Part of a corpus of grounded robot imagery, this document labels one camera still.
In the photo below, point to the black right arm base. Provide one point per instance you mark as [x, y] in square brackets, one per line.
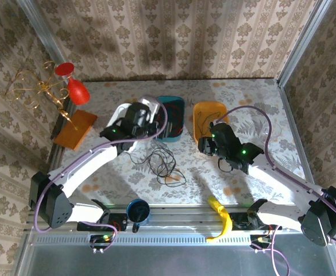
[239, 221]

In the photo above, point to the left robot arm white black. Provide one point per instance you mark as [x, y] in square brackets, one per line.
[84, 169]

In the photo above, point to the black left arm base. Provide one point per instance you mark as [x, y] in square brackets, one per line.
[119, 222]

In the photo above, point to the teal plastic bin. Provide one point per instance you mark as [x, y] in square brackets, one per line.
[173, 138]

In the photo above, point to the orange plastic bin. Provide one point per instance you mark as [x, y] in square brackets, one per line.
[210, 107]

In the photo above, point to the orange wooden block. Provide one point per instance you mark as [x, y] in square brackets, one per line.
[70, 135]

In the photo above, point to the red plastic wine glass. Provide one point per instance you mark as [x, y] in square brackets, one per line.
[77, 90]

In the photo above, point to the yellow taped banana shape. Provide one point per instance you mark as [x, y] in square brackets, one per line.
[225, 218]

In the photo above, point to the blue mug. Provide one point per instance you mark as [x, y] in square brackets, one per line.
[139, 211]

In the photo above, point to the right controller board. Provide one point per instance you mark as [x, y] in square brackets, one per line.
[261, 241]

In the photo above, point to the controller board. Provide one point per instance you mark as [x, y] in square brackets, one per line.
[261, 241]
[100, 240]

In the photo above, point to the left controller board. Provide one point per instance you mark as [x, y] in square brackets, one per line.
[100, 240]

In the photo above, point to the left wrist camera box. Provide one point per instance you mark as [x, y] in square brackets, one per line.
[152, 105]

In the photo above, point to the aluminium frame rail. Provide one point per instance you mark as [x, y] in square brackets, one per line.
[185, 215]

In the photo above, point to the right aluminium post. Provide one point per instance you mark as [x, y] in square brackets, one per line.
[302, 40]

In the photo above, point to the aluminium post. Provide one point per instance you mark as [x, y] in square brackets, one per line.
[40, 31]
[302, 40]

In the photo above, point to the left aluminium post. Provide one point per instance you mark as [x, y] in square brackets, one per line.
[40, 31]

